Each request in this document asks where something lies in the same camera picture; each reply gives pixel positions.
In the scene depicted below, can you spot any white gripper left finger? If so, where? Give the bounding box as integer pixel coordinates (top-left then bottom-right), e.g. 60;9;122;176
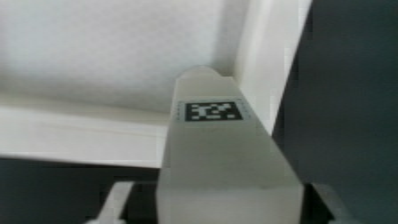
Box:
85;181;135;224

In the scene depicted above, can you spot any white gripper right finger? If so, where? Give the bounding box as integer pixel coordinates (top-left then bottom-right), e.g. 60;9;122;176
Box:
311;183;362;224

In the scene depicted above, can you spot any white leg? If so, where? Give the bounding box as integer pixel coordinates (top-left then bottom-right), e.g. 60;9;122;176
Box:
156;66;304;224

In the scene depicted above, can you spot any white desk top tray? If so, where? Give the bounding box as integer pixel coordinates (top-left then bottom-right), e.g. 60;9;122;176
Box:
0;0;314;167

